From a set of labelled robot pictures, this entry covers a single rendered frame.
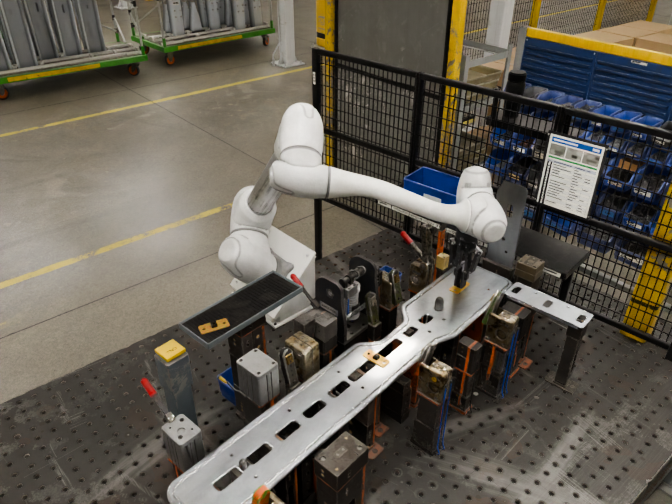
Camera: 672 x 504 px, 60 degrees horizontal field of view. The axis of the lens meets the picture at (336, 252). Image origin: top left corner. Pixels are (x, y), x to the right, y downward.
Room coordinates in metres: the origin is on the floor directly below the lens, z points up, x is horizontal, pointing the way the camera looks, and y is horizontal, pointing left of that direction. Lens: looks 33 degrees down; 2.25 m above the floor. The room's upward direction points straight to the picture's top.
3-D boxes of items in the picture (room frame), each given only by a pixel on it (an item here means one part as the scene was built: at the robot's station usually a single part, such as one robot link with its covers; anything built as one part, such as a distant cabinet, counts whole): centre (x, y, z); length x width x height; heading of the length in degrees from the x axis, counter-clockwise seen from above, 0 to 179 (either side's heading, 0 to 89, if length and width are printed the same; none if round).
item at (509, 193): (1.88, -0.62, 1.17); 0.12 x 0.01 x 0.34; 48
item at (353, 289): (1.56, -0.04, 0.94); 0.18 x 0.13 x 0.49; 138
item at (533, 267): (1.81, -0.72, 0.88); 0.08 x 0.08 x 0.36; 48
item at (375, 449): (1.28, -0.07, 0.84); 0.17 x 0.06 x 0.29; 48
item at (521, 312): (1.62, -0.63, 0.84); 0.11 x 0.10 x 0.28; 48
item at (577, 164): (2.03, -0.88, 1.30); 0.23 x 0.02 x 0.31; 48
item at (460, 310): (1.33, -0.12, 1.00); 1.38 x 0.22 x 0.02; 138
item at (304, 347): (1.33, 0.10, 0.89); 0.13 x 0.11 x 0.38; 48
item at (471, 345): (1.43, -0.44, 0.84); 0.11 x 0.08 x 0.29; 48
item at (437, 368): (1.27, -0.30, 0.87); 0.12 x 0.09 x 0.35; 48
